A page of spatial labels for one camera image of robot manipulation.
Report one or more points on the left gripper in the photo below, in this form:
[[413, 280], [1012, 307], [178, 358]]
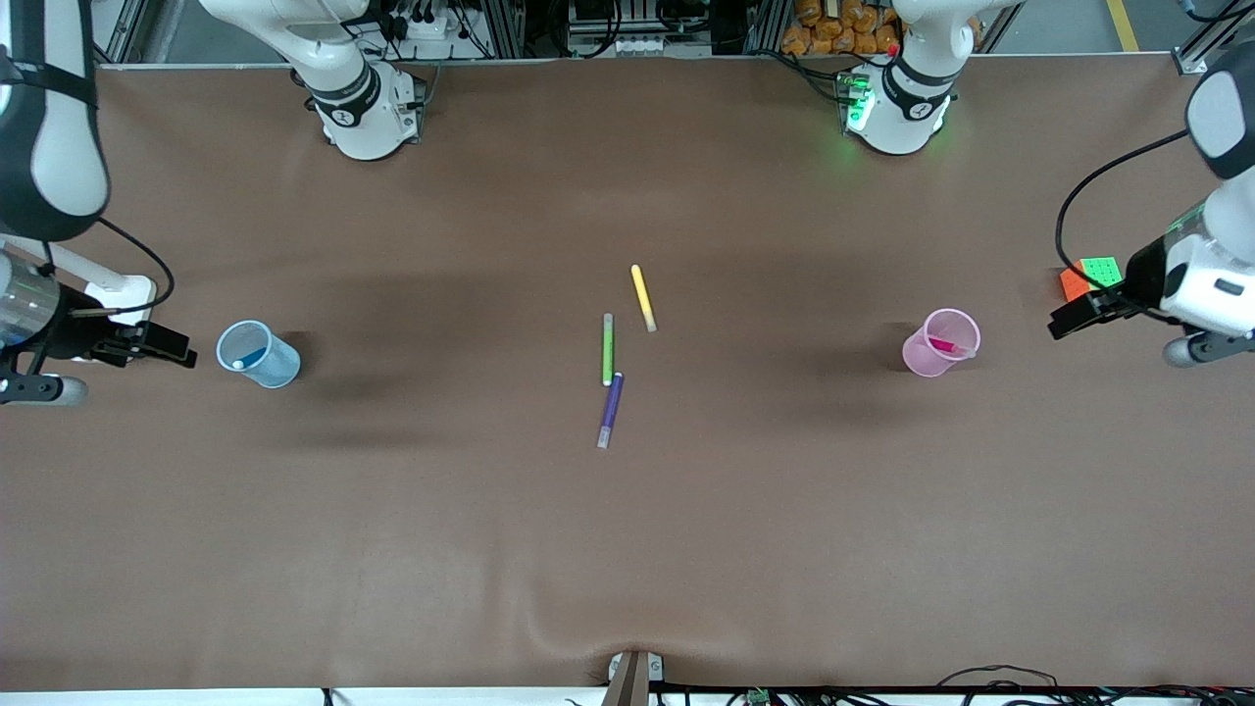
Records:
[[1140, 277]]

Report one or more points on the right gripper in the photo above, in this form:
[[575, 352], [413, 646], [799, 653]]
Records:
[[75, 331]]

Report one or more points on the blue marker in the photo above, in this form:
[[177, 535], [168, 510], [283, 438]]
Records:
[[253, 355]]

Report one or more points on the pink marker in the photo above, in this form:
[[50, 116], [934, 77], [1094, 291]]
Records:
[[943, 344]]

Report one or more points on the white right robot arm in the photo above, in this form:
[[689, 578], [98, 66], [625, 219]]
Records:
[[59, 147]]

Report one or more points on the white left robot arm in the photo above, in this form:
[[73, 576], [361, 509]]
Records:
[[1226, 108]]

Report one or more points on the colourful puzzle cube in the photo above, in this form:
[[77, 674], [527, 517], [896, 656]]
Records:
[[1098, 270]]

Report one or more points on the white desk lamp stand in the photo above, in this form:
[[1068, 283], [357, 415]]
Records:
[[137, 294]]

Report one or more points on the blue mesh cup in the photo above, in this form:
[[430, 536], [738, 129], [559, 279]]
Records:
[[284, 371]]

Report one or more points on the pink mesh cup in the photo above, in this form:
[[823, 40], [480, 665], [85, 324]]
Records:
[[922, 363]]

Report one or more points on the orange snack bags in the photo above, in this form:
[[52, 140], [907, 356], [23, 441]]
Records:
[[824, 34]]

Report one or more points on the white power strip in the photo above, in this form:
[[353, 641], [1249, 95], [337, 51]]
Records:
[[431, 27], [642, 45]]

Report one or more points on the yellow marker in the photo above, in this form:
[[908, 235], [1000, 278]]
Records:
[[642, 294]]

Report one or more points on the green marker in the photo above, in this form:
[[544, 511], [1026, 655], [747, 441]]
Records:
[[608, 348]]

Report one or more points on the purple marker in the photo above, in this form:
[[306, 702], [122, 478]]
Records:
[[612, 404]]

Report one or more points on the aluminium frame post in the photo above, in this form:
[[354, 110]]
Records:
[[1201, 44]]

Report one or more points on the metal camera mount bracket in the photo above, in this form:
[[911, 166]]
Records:
[[627, 681]]

